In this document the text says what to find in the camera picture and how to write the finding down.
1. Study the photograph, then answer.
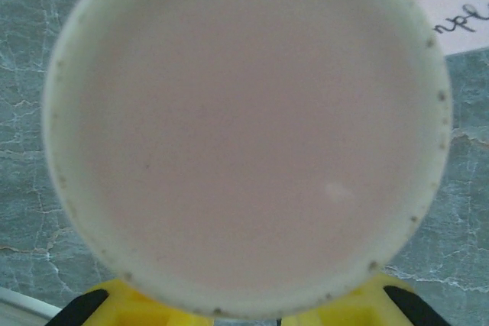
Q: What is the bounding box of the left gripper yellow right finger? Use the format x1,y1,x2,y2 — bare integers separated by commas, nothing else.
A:
282,276,454,326

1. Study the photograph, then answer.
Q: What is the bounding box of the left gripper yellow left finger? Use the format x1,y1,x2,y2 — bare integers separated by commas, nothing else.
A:
45,279,282,326

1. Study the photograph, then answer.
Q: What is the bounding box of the pale pink mug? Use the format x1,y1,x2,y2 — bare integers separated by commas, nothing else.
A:
41,0,454,321

